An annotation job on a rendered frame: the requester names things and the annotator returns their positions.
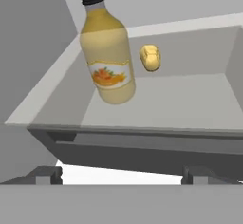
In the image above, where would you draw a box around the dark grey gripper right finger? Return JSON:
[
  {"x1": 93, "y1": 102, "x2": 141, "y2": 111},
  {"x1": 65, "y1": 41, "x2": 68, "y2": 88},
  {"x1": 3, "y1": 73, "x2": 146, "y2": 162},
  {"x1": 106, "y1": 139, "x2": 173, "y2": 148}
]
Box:
[{"x1": 181, "y1": 165, "x2": 241, "y2": 186}]

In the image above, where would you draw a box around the grey fridge drawer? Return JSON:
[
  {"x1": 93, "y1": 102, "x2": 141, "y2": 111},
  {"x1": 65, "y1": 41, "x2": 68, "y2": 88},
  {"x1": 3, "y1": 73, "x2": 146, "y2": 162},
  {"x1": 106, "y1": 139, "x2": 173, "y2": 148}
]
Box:
[{"x1": 4, "y1": 12, "x2": 243, "y2": 182}]

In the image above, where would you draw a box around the yellow juice bottle black cap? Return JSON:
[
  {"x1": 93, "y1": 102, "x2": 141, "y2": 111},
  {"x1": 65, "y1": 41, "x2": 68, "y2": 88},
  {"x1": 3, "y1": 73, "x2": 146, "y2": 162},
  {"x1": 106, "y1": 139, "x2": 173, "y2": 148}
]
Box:
[{"x1": 78, "y1": 0, "x2": 137, "y2": 105}]

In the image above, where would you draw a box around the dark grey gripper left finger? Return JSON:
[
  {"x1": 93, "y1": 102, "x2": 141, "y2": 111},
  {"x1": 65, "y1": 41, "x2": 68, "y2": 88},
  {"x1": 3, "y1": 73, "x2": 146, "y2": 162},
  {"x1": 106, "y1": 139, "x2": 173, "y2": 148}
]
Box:
[{"x1": 0, "y1": 165, "x2": 64, "y2": 186}]

